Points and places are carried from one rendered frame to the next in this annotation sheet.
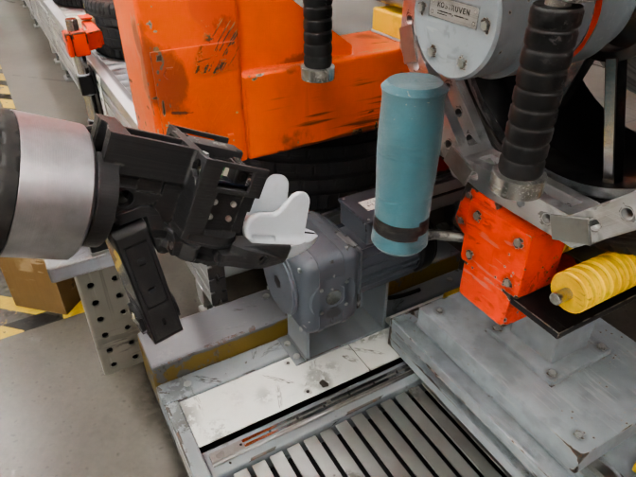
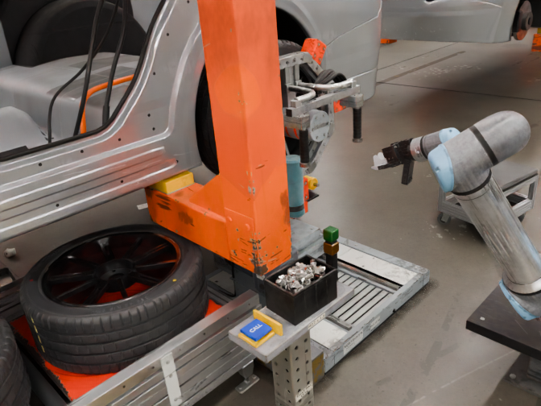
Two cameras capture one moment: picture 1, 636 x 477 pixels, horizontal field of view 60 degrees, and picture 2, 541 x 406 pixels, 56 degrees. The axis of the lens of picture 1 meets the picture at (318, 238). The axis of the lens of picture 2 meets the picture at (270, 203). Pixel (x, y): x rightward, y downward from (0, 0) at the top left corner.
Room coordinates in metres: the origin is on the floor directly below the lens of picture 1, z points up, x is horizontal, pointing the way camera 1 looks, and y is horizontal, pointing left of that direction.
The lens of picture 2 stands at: (1.27, 1.75, 1.48)
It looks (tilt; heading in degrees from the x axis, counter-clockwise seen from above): 26 degrees down; 257
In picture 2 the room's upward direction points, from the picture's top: 5 degrees counter-clockwise
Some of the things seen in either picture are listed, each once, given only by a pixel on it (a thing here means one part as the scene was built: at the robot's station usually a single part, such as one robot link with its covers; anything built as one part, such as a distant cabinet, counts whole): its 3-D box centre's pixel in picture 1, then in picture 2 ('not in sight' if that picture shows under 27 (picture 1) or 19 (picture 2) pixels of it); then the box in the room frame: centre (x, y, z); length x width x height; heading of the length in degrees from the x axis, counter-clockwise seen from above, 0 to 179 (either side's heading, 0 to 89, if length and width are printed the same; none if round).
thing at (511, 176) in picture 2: not in sight; (485, 196); (-0.52, -0.47, 0.17); 0.43 x 0.36 x 0.34; 20
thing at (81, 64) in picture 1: (88, 90); not in sight; (1.97, 0.84, 0.30); 0.09 x 0.05 x 0.50; 30
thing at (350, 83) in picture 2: not in sight; (324, 76); (0.53, -0.23, 1.03); 0.19 x 0.18 x 0.11; 120
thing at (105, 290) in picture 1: (102, 286); (292, 369); (0.94, 0.47, 0.21); 0.10 x 0.10 x 0.42; 30
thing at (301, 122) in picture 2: not in sight; (296, 120); (0.72, -0.03, 0.93); 0.09 x 0.05 x 0.05; 120
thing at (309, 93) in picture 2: not in sight; (291, 86); (0.70, -0.13, 1.03); 0.19 x 0.18 x 0.11; 120
